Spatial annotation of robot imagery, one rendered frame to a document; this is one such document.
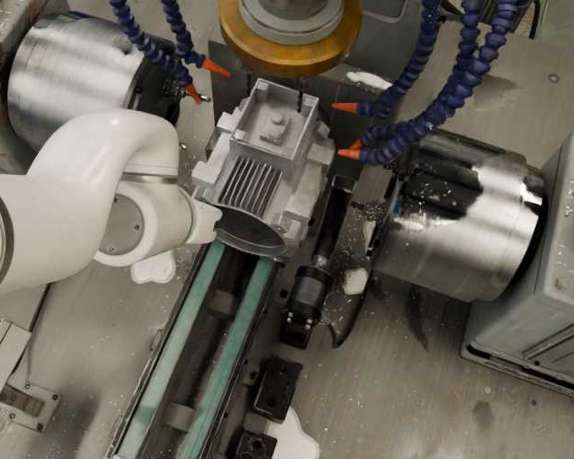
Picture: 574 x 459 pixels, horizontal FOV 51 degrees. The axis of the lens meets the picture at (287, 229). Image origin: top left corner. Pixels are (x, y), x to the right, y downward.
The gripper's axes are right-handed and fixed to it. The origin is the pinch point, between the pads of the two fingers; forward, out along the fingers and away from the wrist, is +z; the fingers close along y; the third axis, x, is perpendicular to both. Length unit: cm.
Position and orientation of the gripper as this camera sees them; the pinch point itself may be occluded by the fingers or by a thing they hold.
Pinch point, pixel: (197, 210)
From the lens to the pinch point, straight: 91.4
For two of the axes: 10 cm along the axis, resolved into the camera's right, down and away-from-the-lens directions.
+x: 3.2, -9.4, -1.1
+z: 1.1, -0.7, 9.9
